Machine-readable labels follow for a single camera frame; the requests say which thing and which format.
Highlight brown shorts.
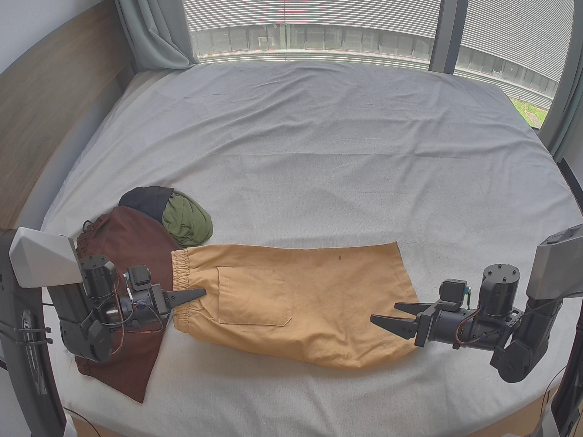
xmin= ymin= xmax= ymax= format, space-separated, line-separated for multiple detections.
xmin=75 ymin=205 xmax=183 ymax=404

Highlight tan shorts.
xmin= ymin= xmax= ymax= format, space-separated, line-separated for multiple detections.
xmin=171 ymin=242 xmax=422 ymax=371

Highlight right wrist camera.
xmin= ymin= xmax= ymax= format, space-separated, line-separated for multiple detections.
xmin=438 ymin=279 xmax=471 ymax=312

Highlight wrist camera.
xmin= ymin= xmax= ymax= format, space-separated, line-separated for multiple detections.
xmin=125 ymin=265 xmax=151 ymax=291
xmin=438 ymin=279 xmax=471 ymax=312

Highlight bed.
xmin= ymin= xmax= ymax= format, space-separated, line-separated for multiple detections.
xmin=0 ymin=0 xmax=583 ymax=437

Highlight green garment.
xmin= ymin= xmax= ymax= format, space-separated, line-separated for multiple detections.
xmin=162 ymin=191 xmax=214 ymax=248

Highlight grey-green curtain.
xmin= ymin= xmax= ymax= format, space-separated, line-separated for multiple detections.
xmin=109 ymin=0 xmax=201 ymax=73

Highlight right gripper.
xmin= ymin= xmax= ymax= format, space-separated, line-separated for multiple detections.
xmin=370 ymin=302 xmax=484 ymax=350

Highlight window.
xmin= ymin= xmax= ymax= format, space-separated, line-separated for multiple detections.
xmin=175 ymin=0 xmax=577 ymax=131

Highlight black garment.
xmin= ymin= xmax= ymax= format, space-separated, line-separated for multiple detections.
xmin=118 ymin=186 xmax=176 ymax=226

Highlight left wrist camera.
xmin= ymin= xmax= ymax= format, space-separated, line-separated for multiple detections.
xmin=125 ymin=265 xmax=151 ymax=291

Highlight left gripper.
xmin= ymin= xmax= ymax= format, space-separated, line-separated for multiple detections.
xmin=111 ymin=284 xmax=172 ymax=332

